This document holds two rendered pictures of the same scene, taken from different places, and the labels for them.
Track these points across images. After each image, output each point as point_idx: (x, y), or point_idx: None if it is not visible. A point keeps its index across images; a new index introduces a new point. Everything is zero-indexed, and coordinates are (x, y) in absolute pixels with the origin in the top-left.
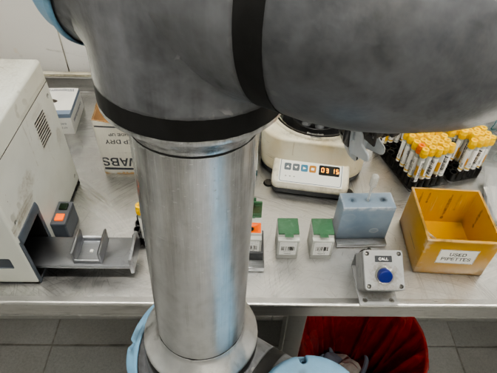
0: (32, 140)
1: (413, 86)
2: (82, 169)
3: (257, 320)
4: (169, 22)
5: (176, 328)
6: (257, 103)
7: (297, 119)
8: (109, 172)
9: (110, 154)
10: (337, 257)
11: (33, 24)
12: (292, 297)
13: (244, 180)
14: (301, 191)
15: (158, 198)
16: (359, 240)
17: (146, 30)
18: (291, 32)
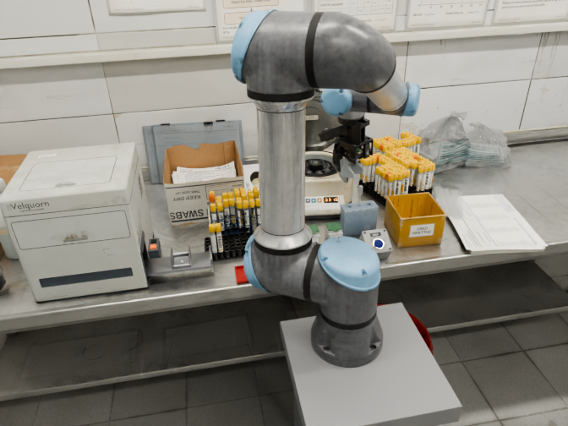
0: (138, 190)
1: (351, 66)
2: (153, 226)
3: None
4: (286, 61)
5: (276, 213)
6: (310, 82)
7: None
8: (173, 224)
9: (176, 209)
10: None
11: (101, 134)
12: None
13: (303, 126)
14: (314, 215)
15: (273, 134)
16: (359, 236)
17: (277, 65)
18: (320, 56)
